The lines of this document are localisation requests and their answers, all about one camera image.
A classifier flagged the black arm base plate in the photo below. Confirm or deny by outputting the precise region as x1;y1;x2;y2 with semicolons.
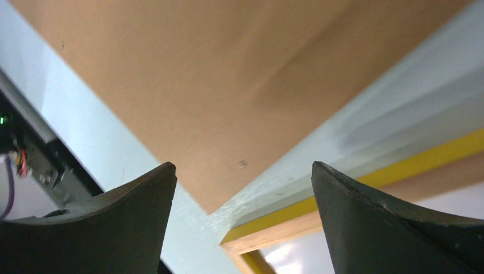
0;90;173;274

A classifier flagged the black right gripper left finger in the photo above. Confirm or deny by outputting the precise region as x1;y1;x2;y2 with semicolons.
0;162;178;274

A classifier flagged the mountain landscape photo print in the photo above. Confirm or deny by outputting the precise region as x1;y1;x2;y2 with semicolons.
261;182;483;273

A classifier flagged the brown cardboard backing board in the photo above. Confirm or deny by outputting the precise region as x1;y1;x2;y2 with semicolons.
12;1;469;213

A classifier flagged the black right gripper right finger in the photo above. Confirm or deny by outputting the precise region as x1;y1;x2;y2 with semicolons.
311;162;483;273

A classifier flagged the yellow wooden picture frame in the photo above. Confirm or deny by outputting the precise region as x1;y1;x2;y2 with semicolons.
220;130;483;273

